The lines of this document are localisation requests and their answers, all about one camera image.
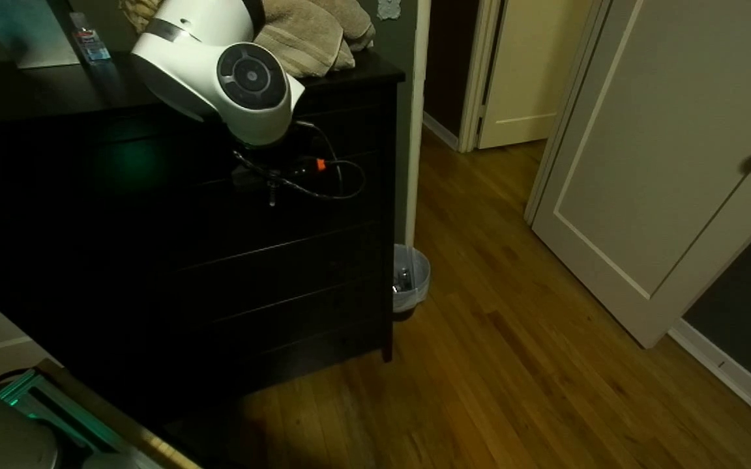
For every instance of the beige folded towel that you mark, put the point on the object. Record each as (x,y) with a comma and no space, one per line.
(314,31)

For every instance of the white panel door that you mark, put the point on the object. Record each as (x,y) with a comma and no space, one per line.
(653,165)

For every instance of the blue plastic bottle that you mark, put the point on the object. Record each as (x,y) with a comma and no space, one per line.
(91,41)

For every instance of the cream door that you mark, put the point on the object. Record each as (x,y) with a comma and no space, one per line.
(532,70)

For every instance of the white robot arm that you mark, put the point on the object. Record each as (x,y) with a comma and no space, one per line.
(219,67)

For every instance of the black wooden dresser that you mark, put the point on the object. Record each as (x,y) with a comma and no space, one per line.
(175,263)

